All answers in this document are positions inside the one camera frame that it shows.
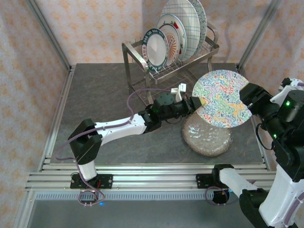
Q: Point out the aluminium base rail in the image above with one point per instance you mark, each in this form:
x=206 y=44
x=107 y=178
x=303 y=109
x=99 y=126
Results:
x=152 y=177

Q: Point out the aluminium frame post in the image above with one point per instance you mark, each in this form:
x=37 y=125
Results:
x=47 y=31
x=259 y=31

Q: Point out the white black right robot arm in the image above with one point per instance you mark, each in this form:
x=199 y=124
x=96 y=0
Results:
x=237 y=180

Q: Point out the textured glass plate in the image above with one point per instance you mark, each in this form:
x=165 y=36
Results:
x=206 y=140

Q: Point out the green rim lettered plate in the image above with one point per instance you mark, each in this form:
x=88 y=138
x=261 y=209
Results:
x=155 y=50

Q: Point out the blue speckled plate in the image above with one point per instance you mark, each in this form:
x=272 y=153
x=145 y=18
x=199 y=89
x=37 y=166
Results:
x=203 y=26

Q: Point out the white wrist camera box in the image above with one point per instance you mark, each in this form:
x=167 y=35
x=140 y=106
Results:
x=179 y=89
x=283 y=91

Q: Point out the colourful squiggle pattern plate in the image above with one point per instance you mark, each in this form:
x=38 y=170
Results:
x=221 y=99

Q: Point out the blue grid pattern plate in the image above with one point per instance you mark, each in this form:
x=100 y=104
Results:
x=190 y=16

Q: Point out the stainless steel dish rack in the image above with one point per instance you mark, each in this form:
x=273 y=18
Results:
x=126 y=69

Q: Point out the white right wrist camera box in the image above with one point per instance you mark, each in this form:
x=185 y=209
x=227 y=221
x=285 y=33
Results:
x=283 y=91

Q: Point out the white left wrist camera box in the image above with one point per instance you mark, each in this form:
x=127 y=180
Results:
x=179 y=89

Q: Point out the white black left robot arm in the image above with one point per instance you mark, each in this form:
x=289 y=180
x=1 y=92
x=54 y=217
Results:
x=118 y=128

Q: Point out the strawberry print blue rim plate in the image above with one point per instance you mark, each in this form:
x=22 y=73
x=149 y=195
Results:
x=172 y=19

